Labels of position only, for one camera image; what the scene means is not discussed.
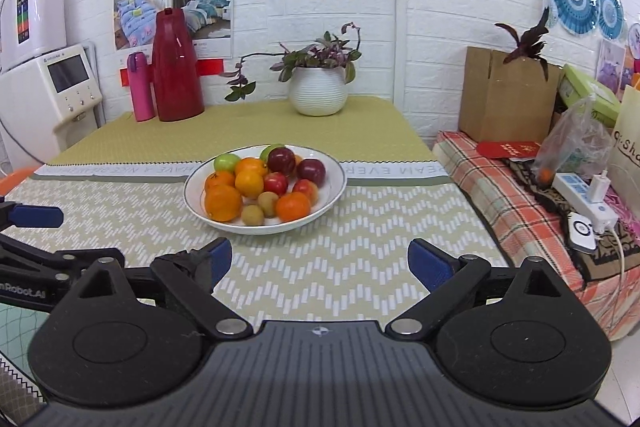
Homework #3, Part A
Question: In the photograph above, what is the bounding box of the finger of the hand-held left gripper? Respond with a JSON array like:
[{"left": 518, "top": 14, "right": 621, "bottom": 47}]
[
  {"left": 0, "top": 201, "right": 65, "bottom": 233},
  {"left": 0, "top": 234, "right": 126, "bottom": 282}
]

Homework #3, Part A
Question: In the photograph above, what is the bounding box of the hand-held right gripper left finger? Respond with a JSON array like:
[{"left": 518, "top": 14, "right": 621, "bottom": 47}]
[{"left": 70, "top": 237, "right": 255, "bottom": 341}]

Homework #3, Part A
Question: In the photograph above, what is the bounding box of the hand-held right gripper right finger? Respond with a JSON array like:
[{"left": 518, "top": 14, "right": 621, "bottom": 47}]
[{"left": 407, "top": 238, "right": 576, "bottom": 340}]

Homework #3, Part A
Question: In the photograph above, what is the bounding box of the large orange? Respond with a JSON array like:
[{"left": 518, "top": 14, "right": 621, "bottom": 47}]
[
  {"left": 204, "top": 184, "right": 244, "bottom": 223},
  {"left": 275, "top": 191, "right": 312, "bottom": 223}
]

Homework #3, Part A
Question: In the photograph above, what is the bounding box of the white plate with dark rim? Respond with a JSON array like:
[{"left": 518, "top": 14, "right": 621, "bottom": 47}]
[{"left": 183, "top": 144, "right": 348, "bottom": 236}]

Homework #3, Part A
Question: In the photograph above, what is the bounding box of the tan longan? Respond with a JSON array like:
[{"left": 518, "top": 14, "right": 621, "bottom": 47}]
[{"left": 257, "top": 191, "right": 279, "bottom": 219}]

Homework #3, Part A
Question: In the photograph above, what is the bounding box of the dark red plum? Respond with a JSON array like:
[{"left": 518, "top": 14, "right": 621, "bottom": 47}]
[
  {"left": 267, "top": 147, "right": 297, "bottom": 176},
  {"left": 296, "top": 158, "right": 327, "bottom": 188}
]

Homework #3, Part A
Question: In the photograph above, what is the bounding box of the orange chair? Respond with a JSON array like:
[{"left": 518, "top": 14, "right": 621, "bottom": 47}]
[{"left": 0, "top": 171, "right": 31, "bottom": 195}]

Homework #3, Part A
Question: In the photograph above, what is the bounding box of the orange plaid cloth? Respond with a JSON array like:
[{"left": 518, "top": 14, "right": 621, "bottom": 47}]
[{"left": 432, "top": 130, "right": 640, "bottom": 343}]

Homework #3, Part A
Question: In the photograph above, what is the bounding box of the olive and chevron tablecloth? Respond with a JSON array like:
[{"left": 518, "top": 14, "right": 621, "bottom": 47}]
[{"left": 0, "top": 99, "right": 516, "bottom": 343}]

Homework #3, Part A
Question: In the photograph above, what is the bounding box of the white appliance with screen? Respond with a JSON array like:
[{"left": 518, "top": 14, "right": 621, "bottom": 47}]
[{"left": 0, "top": 43, "right": 105, "bottom": 170}]

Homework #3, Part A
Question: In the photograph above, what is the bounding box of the dark patterned cloth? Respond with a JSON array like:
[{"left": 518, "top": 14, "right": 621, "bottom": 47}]
[{"left": 505, "top": 157, "right": 640, "bottom": 288}]

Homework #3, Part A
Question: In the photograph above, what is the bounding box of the red envelope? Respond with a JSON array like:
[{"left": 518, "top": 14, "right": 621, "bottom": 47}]
[{"left": 476, "top": 139, "right": 543, "bottom": 160}]

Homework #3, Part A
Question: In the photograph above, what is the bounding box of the white round device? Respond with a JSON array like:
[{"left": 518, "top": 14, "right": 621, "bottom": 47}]
[{"left": 566, "top": 213, "right": 598, "bottom": 253}]

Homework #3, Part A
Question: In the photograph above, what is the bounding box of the white power strip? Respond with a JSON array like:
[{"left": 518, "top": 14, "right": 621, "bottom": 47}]
[{"left": 552, "top": 173, "right": 619, "bottom": 233}]

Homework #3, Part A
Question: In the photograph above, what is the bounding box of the pink thermos bottle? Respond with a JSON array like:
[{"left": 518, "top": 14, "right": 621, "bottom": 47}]
[{"left": 126, "top": 52, "right": 155, "bottom": 122}]

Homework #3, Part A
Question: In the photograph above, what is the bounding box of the cardboard box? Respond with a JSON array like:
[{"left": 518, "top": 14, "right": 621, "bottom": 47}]
[{"left": 458, "top": 46, "right": 563, "bottom": 142}]

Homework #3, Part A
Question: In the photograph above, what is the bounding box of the white charger plug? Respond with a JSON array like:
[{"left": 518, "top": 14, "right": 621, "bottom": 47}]
[{"left": 587, "top": 169, "right": 610, "bottom": 204}]

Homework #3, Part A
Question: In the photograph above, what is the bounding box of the clear plastic bag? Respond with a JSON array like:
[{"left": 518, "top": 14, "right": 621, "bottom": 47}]
[{"left": 532, "top": 94, "right": 613, "bottom": 185}]

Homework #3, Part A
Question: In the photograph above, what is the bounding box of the red thermos jug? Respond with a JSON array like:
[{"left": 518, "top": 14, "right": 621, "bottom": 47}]
[{"left": 151, "top": 7, "right": 206, "bottom": 122}]

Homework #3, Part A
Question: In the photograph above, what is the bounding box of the potted plant in white pot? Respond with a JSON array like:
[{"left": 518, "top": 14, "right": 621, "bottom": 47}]
[{"left": 221, "top": 22, "right": 362, "bottom": 116}]

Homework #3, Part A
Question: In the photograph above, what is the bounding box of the pink floral cloth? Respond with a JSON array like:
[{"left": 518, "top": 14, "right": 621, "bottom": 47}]
[{"left": 607, "top": 194, "right": 640, "bottom": 238}]

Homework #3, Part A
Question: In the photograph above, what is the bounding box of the beige paper bag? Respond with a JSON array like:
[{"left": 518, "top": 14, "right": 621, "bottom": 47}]
[{"left": 607, "top": 85, "right": 640, "bottom": 202}]

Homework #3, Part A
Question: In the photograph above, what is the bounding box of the green box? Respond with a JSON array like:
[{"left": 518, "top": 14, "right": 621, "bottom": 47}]
[{"left": 557, "top": 63, "right": 622, "bottom": 128}]

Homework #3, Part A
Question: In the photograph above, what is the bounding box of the dark purple plant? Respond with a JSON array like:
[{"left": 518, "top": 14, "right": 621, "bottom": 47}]
[{"left": 494, "top": 7, "right": 551, "bottom": 80}]

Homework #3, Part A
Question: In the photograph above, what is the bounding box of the medium blue round fan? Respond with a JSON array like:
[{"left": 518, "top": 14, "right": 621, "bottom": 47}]
[{"left": 595, "top": 0, "right": 626, "bottom": 40}]

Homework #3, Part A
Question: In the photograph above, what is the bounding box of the white cable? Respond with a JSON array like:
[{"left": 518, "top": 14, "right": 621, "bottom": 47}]
[{"left": 597, "top": 227, "right": 628, "bottom": 333}]

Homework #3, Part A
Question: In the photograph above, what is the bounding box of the white wall water purifier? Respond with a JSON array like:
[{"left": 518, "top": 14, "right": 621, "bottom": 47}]
[{"left": 0, "top": 0, "right": 67, "bottom": 72}]

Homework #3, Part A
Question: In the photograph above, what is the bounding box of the lilac wall picture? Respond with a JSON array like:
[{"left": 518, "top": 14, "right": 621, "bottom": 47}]
[{"left": 596, "top": 38, "right": 627, "bottom": 82}]

